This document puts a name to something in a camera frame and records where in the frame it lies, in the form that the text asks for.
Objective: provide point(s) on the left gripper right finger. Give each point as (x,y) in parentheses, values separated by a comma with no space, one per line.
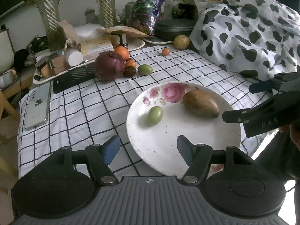
(197,157)

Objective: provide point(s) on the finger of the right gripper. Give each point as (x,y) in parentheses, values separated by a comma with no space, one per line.
(283,82)
(279,110)

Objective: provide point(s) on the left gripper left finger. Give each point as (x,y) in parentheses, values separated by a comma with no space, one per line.
(99,157)

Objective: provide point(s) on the brown oval avocado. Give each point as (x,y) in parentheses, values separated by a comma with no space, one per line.
(201,104)

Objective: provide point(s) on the small green fruit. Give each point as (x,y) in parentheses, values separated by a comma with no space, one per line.
(145,69)
(155,115)

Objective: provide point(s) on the dark brown passion fruit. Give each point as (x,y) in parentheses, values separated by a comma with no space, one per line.
(129,72)

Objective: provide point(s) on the large purple red onion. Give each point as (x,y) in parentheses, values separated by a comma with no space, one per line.
(108,66)

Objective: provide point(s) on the person's right hand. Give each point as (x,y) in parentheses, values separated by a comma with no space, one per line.
(294,133)

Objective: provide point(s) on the checkered white tablecloth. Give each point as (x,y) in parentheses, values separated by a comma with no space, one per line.
(93,111)

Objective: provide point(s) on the cow print cloth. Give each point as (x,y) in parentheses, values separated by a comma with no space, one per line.
(252,38)

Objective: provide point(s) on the white floral plate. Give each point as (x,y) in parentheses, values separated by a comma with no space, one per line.
(156,145)

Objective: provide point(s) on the light blue smartphone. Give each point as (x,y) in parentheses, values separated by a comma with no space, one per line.
(38,107)

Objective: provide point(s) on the black power bank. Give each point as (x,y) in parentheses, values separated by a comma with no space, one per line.
(73,78)

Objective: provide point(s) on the wooden stool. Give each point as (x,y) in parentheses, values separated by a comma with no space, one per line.
(9,126)

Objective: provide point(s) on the small orange tangerine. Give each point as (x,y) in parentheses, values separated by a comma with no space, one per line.
(130,63)

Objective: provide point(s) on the yellow-green round fruit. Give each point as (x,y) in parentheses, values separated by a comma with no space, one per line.
(181,42)

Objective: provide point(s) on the brown leather pouch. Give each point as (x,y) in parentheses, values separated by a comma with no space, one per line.
(57,65)

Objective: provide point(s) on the white cylindrical jar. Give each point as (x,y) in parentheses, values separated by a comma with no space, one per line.
(73,57)

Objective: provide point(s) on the large orange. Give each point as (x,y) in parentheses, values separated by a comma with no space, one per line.
(122,51)

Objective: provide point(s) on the yellow white medicine box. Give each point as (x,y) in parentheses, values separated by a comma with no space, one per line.
(91,49)

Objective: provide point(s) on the tiny orange tomato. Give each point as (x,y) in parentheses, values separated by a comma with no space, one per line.
(165,51)

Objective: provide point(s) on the black zip case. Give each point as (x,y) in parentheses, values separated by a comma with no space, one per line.
(167,30)

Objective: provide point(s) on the clear plastic bag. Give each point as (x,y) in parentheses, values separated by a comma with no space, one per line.
(89,32)

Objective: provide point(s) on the brown paper envelope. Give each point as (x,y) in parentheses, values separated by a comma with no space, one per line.
(130,31)

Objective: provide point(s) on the purple foil snack bag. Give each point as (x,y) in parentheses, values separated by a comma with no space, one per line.
(145,14)

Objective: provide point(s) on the left glass vase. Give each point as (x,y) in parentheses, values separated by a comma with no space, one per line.
(49,12)

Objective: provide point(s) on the beige drawstring bag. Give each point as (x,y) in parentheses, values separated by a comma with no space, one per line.
(71,36)

